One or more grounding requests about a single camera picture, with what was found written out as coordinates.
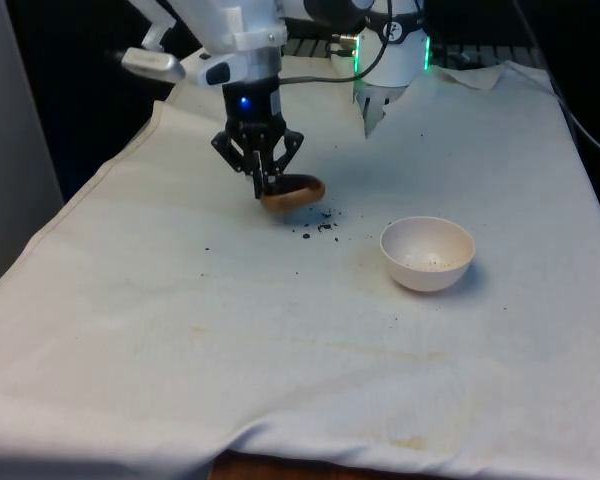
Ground grey cable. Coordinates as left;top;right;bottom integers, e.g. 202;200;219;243
278;0;397;85

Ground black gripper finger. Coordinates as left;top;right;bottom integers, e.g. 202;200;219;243
261;126;306;190
210;126;263;202

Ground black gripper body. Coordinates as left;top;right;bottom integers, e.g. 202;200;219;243
222;76;287;133

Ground spilled coffee bean bits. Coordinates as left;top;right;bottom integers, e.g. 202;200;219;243
289;206;343;242

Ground white bowl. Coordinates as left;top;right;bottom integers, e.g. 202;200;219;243
379;215;477;295

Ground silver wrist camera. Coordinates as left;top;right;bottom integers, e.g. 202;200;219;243
121;46;188;82

